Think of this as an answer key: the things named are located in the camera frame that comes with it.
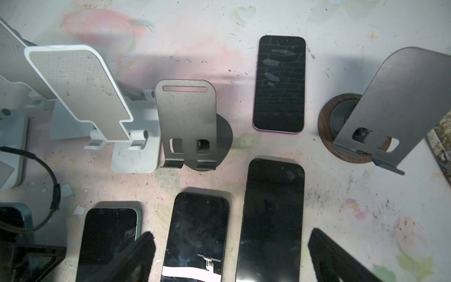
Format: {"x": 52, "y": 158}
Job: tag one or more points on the patterned oval case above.
{"x": 439, "y": 139}

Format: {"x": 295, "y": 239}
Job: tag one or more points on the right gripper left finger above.
{"x": 134, "y": 264}

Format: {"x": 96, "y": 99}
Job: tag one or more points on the white stand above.
{"x": 125, "y": 116}
{"x": 28, "y": 89}

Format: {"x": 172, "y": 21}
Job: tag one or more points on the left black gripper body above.
{"x": 29, "y": 262}

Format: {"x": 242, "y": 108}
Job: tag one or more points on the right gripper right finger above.
{"x": 333, "y": 264}

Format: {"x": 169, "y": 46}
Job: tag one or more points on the teal phone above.
{"x": 19, "y": 215}
{"x": 109, "y": 228}

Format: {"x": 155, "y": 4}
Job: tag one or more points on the white stand centre back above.
{"x": 125, "y": 116}

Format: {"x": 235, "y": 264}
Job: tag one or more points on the white stand far left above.
{"x": 28, "y": 89}

